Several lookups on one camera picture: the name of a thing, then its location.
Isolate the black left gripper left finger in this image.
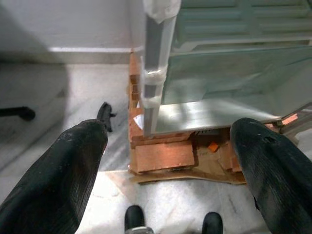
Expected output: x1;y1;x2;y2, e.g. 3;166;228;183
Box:
0;119;109;234

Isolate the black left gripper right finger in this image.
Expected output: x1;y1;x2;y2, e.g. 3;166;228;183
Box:
230;117;312;234

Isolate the open silver fridge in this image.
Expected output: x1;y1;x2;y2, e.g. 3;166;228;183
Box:
142;0;312;138

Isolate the glass fridge shelf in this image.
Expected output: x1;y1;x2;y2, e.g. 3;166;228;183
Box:
161;44;312;106

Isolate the robot right leg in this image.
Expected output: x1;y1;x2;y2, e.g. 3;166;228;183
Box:
202;212;224;234

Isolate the black furniture foot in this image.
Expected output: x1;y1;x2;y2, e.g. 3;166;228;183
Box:
0;106;36;122

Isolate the black plastic piece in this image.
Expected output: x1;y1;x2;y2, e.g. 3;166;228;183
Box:
97;102;117;133

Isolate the white paper scrap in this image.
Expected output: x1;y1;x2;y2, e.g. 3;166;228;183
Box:
133;114;145;130

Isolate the large red brick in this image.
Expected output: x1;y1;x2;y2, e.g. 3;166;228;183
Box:
135;140;196;174

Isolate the stack of red bricks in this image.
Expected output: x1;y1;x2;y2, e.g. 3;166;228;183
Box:
127;50;147;148

